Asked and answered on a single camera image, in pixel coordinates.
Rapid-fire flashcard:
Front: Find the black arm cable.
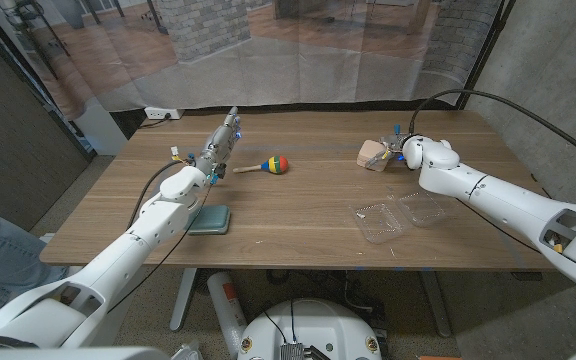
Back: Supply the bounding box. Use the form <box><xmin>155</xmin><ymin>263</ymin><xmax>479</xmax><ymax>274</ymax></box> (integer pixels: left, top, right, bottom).
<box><xmin>126</xmin><ymin>159</ymin><xmax>194</xmax><ymax>231</ymax></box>
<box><xmin>407</xmin><ymin>88</ymin><xmax>576</xmax><ymax>171</ymax></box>

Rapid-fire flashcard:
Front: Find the white cylinder with orange label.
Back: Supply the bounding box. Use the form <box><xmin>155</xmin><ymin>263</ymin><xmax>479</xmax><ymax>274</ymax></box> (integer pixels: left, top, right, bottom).
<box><xmin>206</xmin><ymin>271</ymin><xmax>249</xmax><ymax>359</ymax></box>

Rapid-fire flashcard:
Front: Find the white robot torso base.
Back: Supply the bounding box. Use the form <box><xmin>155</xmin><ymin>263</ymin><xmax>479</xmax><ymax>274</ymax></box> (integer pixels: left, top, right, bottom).
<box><xmin>236</xmin><ymin>298</ymin><xmax>383</xmax><ymax>360</ymax></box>

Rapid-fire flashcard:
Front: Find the white power strip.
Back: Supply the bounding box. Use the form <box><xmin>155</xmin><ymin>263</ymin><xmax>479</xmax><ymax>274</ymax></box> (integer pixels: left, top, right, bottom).
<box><xmin>143</xmin><ymin>106</ymin><xmax>185</xmax><ymax>121</ymax></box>

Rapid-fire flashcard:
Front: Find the clear plastic clamshell container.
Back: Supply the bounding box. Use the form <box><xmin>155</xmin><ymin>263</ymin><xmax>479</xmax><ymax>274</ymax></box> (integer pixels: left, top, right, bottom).
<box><xmin>351</xmin><ymin>188</ymin><xmax>448</xmax><ymax>245</ymax></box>

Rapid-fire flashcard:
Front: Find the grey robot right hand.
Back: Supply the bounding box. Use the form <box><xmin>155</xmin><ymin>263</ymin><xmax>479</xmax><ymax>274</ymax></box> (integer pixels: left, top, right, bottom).
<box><xmin>365</xmin><ymin>133</ymin><xmax>409</xmax><ymax>171</ymax></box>

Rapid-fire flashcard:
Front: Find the printed fabric backdrop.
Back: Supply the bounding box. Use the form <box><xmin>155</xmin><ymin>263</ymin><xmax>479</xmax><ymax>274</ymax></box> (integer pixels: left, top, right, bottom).
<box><xmin>0</xmin><ymin>0</ymin><xmax>507</xmax><ymax>121</ymax></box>

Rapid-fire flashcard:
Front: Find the grey table leg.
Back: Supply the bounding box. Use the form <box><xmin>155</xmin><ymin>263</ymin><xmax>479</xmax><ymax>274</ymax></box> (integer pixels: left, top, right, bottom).
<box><xmin>169</xmin><ymin>268</ymin><xmax>199</xmax><ymax>333</ymax></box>
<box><xmin>420</xmin><ymin>269</ymin><xmax>453</xmax><ymax>339</ymax></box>

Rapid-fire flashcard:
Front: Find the black power strip cord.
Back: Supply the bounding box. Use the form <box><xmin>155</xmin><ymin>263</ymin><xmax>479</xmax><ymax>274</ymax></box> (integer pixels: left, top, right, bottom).
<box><xmin>137</xmin><ymin>115</ymin><xmax>173</xmax><ymax>130</ymax></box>

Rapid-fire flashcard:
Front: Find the colourful striped wooden maraca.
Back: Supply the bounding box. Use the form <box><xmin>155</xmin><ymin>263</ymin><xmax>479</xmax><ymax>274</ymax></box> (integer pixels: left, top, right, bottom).
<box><xmin>232</xmin><ymin>155</ymin><xmax>290</xmax><ymax>176</ymax></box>

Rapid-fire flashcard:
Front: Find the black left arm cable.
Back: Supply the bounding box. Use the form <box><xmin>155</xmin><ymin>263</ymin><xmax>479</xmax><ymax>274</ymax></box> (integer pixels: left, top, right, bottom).
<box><xmin>126</xmin><ymin>159</ymin><xmax>194</xmax><ymax>231</ymax></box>

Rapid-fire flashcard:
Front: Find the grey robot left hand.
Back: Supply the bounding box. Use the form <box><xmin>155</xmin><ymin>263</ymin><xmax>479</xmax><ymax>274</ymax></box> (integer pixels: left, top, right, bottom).
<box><xmin>195</xmin><ymin>105</ymin><xmax>243</xmax><ymax>185</ymax></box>

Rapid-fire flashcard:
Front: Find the black backdrop stand pole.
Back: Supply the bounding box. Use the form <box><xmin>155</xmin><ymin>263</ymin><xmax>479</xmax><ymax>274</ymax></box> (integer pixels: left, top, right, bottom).
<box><xmin>455</xmin><ymin>0</ymin><xmax>517</xmax><ymax>111</ymax></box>

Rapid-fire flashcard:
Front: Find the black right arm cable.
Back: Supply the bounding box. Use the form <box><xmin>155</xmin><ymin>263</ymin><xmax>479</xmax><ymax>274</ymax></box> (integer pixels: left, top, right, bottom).
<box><xmin>407</xmin><ymin>88</ymin><xmax>576</xmax><ymax>171</ymax></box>

